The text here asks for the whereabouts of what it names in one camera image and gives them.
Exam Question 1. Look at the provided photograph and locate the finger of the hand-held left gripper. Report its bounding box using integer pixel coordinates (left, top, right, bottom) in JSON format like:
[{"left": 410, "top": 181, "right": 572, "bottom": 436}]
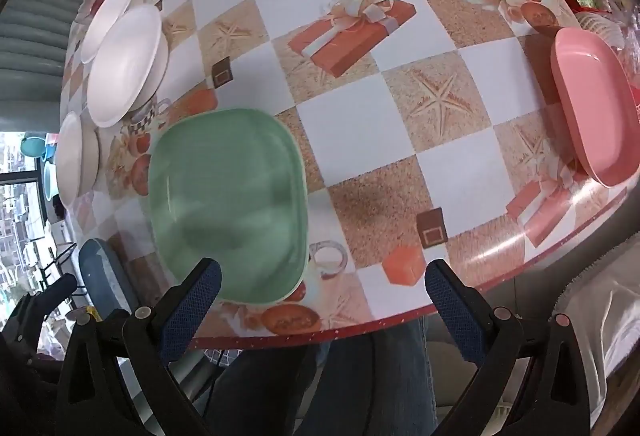
[{"left": 20, "top": 276, "right": 78, "bottom": 317}]

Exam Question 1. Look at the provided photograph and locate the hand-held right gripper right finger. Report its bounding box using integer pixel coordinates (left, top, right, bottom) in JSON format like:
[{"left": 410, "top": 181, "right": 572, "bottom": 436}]
[{"left": 424, "top": 259, "right": 608, "bottom": 436}]

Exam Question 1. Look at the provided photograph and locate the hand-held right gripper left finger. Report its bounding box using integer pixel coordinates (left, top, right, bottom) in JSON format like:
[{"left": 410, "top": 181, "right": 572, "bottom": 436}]
[{"left": 55, "top": 257, "right": 222, "bottom": 436}]

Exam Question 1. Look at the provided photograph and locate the green square plate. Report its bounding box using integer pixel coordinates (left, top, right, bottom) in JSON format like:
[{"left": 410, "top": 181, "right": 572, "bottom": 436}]
[{"left": 148, "top": 108, "right": 308, "bottom": 303}]

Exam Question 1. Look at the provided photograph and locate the large white bowl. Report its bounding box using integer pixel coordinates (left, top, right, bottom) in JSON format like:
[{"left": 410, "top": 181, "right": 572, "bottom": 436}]
[{"left": 86, "top": 4, "right": 170, "bottom": 128}]

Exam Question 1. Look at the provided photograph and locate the pink oval plate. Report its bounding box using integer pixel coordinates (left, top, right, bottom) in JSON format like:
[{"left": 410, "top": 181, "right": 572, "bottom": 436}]
[{"left": 550, "top": 27, "right": 640, "bottom": 189}]

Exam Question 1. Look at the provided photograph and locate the blue plate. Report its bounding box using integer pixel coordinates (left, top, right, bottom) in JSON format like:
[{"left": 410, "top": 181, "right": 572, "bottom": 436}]
[{"left": 78, "top": 238, "right": 138, "bottom": 317}]

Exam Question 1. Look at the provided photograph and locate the beige seat cushion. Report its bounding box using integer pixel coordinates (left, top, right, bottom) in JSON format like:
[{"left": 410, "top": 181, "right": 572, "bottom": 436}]
[{"left": 425, "top": 316, "right": 481, "bottom": 419}]

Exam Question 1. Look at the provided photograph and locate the person's jeans leg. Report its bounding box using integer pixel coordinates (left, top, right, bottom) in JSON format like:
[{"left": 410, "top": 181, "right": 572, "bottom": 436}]
[{"left": 207, "top": 318, "right": 437, "bottom": 436}]

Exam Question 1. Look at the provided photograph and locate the teal plastic basin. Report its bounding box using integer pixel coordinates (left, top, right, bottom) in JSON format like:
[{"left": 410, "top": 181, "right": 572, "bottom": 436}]
[{"left": 20, "top": 136, "right": 49, "bottom": 163}]

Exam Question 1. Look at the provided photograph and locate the white cloth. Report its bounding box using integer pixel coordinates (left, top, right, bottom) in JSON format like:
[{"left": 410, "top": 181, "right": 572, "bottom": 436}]
[{"left": 550, "top": 236, "right": 640, "bottom": 436}]

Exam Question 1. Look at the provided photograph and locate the printed checkered tablecloth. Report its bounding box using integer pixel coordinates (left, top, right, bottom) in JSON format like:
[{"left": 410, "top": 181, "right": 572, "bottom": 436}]
[{"left": 59, "top": 0, "right": 640, "bottom": 349}]

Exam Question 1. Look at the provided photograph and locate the grey-green padded sofa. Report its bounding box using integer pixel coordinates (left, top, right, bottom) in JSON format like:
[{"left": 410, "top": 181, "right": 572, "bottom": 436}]
[{"left": 0, "top": 0, "right": 96, "bottom": 119}]

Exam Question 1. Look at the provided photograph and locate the white shallow bowl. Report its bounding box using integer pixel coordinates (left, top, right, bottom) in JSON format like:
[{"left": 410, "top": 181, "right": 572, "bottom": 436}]
[{"left": 80, "top": 0, "right": 140, "bottom": 64}]

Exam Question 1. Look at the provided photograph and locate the white ribbed container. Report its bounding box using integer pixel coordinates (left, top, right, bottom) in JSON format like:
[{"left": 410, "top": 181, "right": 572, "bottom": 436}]
[{"left": 575, "top": 11, "right": 627, "bottom": 51}]

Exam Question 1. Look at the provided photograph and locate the black metal frame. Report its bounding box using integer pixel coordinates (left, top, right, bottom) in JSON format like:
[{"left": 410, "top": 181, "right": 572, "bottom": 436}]
[{"left": 36, "top": 242, "right": 79, "bottom": 289}]

